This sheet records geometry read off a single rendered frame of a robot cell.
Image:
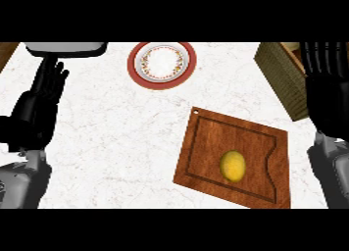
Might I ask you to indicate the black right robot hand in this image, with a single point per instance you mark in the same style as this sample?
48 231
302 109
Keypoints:
333 101

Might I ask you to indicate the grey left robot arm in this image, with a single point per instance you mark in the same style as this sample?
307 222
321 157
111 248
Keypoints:
17 181

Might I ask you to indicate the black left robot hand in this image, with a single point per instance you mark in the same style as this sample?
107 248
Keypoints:
35 108

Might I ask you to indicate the yellow lemon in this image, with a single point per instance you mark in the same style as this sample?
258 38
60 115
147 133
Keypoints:
233 165

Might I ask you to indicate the olive wicker basket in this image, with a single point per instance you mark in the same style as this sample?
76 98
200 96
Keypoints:
283 78

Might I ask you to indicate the brown wooden cutting board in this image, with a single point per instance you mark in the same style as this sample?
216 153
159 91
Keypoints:
234 157

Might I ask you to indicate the red round placemat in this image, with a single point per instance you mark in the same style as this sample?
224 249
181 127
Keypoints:
135 70

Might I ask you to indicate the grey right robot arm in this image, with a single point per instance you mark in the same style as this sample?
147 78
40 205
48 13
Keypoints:
336 173

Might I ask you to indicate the pale grey appliance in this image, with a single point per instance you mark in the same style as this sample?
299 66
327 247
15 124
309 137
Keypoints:
69 48

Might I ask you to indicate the white patterned plate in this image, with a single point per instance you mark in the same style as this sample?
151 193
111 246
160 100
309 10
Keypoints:
162 62

